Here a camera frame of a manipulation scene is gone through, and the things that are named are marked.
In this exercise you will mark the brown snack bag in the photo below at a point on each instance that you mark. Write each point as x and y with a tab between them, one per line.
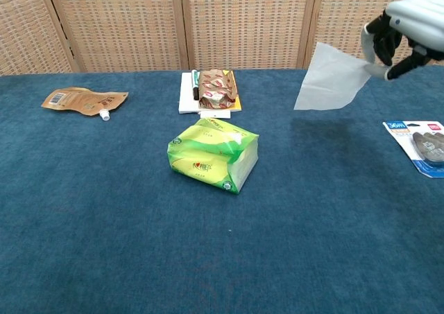
215	88

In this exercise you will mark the brown spout pouch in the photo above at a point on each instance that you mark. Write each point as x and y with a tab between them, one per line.
79	100

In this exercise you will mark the green tissue pack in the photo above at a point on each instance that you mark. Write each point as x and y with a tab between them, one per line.
208	154

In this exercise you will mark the white notepad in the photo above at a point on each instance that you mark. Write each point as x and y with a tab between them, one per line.
185	99

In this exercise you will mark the correction tape blister pack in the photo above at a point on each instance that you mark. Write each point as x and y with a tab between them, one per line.
426	147

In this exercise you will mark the woven folding screen panel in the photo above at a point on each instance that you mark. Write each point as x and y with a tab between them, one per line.
347	16
121	26
246	23
27	26

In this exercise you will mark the blue carpet table cover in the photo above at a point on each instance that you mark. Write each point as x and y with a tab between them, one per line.
104	241

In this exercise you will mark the white tissue sheet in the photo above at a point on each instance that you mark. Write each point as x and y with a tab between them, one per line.
329	82

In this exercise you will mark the black and green marker pen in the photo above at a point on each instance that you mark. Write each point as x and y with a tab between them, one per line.
195	92

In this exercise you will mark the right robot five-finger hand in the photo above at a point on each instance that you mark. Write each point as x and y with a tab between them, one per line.
419	19

